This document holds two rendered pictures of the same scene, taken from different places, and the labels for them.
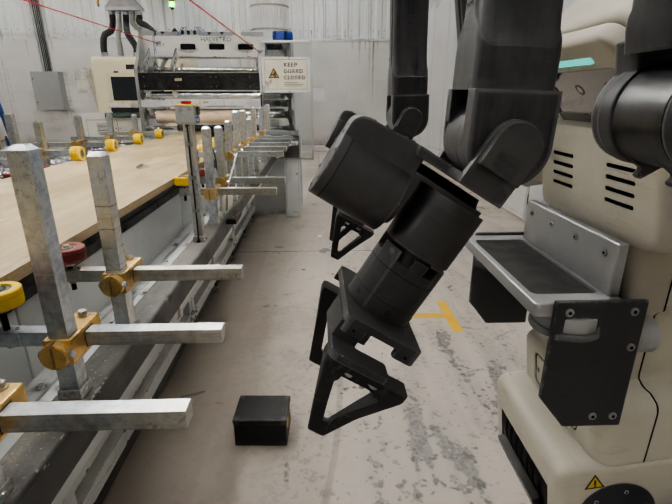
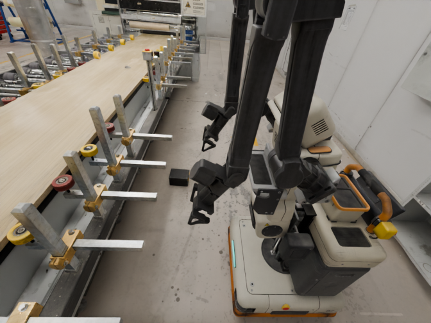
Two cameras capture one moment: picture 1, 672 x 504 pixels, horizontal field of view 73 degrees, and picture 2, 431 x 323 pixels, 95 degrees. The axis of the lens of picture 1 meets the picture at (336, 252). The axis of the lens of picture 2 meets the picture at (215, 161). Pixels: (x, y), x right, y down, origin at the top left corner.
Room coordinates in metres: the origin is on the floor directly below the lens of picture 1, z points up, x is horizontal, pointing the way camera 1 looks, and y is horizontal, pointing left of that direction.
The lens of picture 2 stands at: (-0.09, -0.04, 1.60)
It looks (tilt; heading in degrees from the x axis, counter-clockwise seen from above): 40 degrees down; 358
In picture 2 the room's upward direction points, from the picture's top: 5 degrees clockwise
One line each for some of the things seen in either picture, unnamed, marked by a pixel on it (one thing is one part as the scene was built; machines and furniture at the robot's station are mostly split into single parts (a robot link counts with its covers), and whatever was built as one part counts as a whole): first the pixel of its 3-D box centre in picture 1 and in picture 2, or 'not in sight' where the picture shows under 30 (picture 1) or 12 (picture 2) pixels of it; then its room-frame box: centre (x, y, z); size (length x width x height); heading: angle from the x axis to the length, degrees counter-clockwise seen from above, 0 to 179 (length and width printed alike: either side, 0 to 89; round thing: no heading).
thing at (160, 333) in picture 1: (112, 335); (128, 163); (0.79, 0.44, 0.80); 0.43 x 0.03 x 0.04; 92
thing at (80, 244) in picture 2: not in sight; (87, 245); (0.29, 0.42, 0.81); 0.43 x 0.03 x 0.04; 92
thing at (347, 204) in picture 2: not in sight; (337, 197); (0.58, -0.69, 0.87); 0.23 x 0.15 x 0.11; 2
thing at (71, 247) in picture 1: (70, 267); (109, 132); (1.03, 0.65, 0.85); 0.08 x 0.08 x 0.11
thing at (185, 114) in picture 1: (187, 115); (147, 55); (1.74, 0.54, 1.18); 0.07 x 0.07 x 0.08; 2
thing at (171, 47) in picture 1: (223, 124); (163, 30); (5.11, 1.22, 0.95); 1.65 x 0.70 x 1.90; 92
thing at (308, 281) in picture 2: not in sight; (312, 228); (0.58, -0.67, 0.59); 0.55 x 0.34 x 0.83; 2
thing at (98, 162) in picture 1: (114, 256); (125, 131); (1.00, 0.52, 0.90); 0.04 x 0.04 x 0.48; 2
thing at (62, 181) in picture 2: not in sight; (66, 188); (0.53, 0.63, 0.85); 0.08 x 0.08 x 0.11
